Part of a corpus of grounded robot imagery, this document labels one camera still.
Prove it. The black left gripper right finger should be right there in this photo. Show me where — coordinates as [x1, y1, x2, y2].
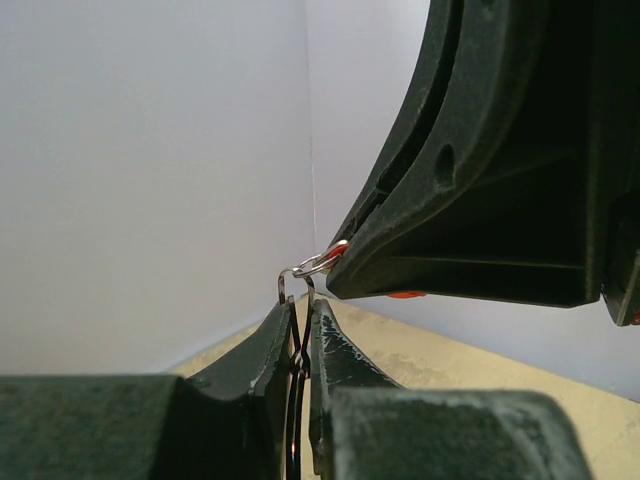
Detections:
[309, 299, 593, 479]

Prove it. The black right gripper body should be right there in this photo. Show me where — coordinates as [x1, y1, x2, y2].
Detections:
[597, 1, 639, 327]

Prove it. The red plastic key tag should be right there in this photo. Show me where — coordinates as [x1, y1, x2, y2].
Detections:
[327, 240, 426, 299]

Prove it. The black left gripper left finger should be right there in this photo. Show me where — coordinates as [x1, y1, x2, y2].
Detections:
[1, 304, 292, 479]

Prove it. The large silver keyring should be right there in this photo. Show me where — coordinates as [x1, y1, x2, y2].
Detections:
[277, 239, 349, 479]

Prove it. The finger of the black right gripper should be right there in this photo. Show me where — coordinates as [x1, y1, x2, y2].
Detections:
[334, 0, 465, 241]
[327, 1, 596, 307]

